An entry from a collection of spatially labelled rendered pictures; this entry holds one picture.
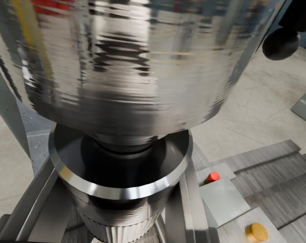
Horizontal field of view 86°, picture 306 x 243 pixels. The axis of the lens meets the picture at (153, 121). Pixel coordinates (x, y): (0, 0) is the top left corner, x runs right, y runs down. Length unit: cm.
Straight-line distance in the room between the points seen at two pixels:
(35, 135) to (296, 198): 67
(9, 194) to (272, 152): 155
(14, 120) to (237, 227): 56
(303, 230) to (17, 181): 159
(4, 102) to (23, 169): 116
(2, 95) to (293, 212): 75
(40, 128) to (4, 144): 140
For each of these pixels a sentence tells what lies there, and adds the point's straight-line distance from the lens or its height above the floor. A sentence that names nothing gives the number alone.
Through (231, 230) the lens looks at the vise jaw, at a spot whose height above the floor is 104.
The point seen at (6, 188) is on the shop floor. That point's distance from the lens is 163.
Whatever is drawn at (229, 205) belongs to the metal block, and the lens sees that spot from 28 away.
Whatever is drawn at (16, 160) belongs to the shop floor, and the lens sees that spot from 173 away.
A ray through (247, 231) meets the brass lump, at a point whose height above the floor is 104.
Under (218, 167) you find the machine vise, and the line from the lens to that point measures 35.
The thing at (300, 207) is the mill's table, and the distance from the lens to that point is 60.
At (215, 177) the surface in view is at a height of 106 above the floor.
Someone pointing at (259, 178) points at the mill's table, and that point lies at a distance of 55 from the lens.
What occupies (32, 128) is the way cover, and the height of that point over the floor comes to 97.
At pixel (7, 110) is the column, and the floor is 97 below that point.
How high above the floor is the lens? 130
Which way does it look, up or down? 44 degrees down
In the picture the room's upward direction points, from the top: 12 degrees clockwise
